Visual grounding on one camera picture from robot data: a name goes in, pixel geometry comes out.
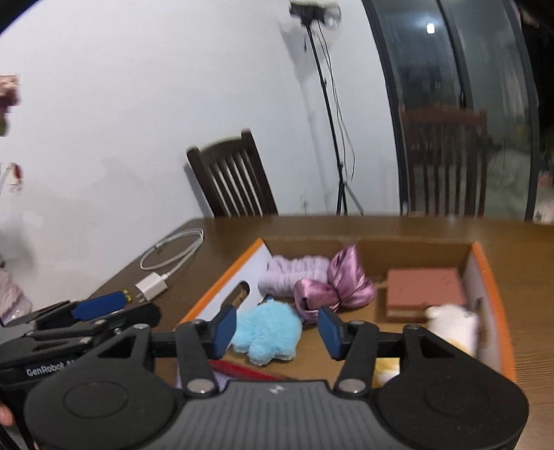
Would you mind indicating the black framed sliding glass door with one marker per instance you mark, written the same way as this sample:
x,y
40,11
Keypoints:
x,y
467,86

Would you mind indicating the lavender terry headband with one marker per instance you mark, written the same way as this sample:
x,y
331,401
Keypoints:
x,y
288,274

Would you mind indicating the person's left hand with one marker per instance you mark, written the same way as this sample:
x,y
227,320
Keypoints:
x,y
5,416

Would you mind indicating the yellow dried petal bits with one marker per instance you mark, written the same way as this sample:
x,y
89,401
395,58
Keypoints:
x,y
127,295

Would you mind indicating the black studio light on stand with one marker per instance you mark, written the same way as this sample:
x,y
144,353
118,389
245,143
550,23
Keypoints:
x,y
331,130

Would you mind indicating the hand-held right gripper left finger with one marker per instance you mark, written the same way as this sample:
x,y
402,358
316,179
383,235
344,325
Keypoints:
x,y
225,333

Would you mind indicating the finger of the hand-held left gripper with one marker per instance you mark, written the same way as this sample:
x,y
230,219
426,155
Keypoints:
x,y
99,304
130,316

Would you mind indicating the pink layered sponge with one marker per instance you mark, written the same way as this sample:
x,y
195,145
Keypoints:
x,y
422,292

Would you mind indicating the pink satin bow scrunchie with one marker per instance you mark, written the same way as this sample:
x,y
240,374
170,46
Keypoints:
x,y
346,285

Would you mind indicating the orange red cardboard box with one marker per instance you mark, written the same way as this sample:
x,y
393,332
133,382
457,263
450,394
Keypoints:
x,y
346,346

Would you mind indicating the white charger plug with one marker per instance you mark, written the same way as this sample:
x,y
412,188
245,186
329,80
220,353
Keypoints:
x,y
151,289

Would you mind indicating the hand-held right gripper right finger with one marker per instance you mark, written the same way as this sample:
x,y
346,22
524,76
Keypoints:
x,y
330,333

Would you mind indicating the pink speckled ceramic vase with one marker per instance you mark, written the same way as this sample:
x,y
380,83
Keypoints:
x,y
13,298

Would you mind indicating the dark wooden slatted chair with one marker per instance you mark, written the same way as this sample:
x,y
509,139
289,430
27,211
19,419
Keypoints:
x,y
446,164
236,177

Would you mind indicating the white plush toy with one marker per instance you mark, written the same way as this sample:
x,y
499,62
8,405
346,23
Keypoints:
x,y
452,326

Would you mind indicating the light blue plush toy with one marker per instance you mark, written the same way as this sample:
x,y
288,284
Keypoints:
x,y
268,333

